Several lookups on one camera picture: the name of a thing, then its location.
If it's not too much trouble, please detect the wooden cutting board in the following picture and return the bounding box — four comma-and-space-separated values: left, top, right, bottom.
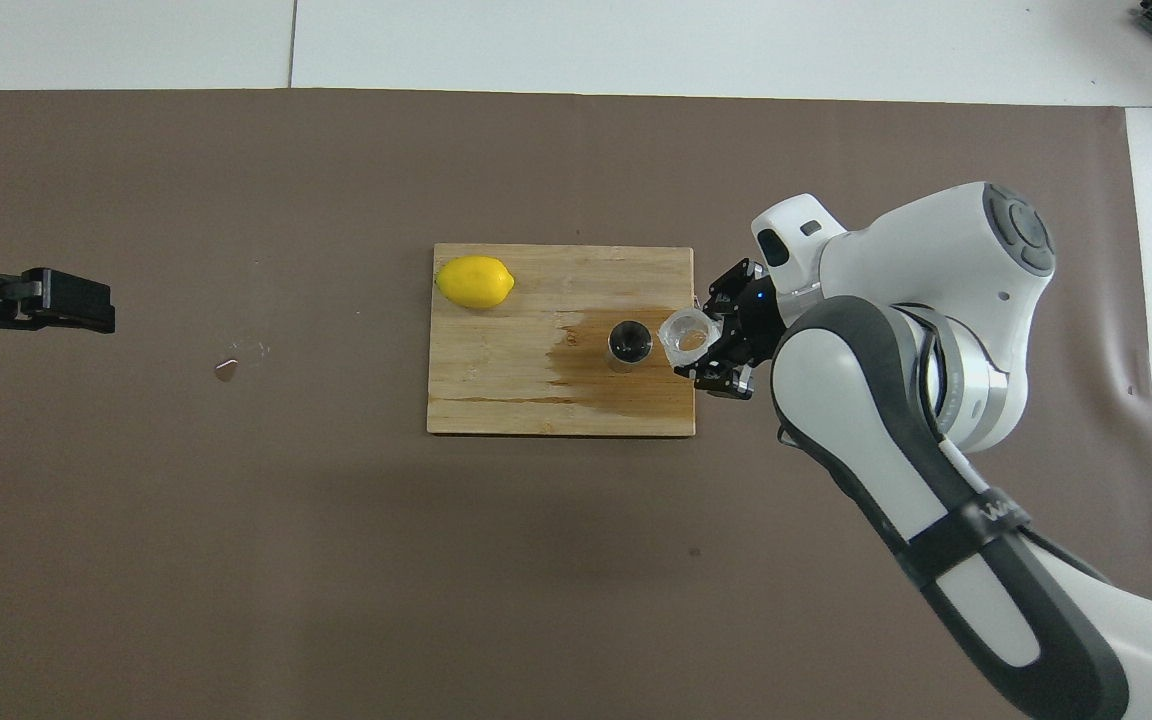
426, 243, 707, 438

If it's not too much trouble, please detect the steel double jigger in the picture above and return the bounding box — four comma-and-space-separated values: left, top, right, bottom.
606, 320, 655, 374

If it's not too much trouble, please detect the brown paper table mat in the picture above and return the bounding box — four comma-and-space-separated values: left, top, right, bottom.
0, 88, 1152, 720

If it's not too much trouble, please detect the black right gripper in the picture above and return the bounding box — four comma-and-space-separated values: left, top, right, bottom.
674, 261, 788, 400

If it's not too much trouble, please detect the clear textured glass cup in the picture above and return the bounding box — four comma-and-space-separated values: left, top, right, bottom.
658, 307, 723, 367

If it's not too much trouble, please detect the yellow lemon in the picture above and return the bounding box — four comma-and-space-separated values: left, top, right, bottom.
435, 255, 516, 310

